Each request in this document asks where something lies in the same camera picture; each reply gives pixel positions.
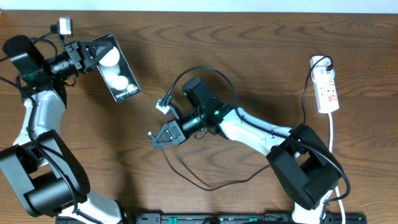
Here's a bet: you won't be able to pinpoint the black flip smartphone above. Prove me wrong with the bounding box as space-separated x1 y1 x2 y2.
93 33 141 102

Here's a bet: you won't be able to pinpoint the black charging cable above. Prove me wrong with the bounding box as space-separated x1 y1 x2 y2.
147 56 334 192

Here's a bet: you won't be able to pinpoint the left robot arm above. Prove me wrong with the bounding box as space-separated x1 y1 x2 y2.
1 34 136 223

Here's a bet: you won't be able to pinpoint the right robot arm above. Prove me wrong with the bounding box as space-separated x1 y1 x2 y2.
149 77 349 223

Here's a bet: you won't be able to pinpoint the white USB charger adapter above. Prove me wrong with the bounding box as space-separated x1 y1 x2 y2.
310 55 335 80

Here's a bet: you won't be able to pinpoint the white power strip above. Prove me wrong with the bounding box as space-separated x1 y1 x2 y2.
311 69 340 114

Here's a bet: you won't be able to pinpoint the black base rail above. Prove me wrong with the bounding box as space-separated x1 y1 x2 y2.
55 213 368 224

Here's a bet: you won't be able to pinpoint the white power strip cord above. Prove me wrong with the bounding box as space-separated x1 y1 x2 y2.
328 112 346 224

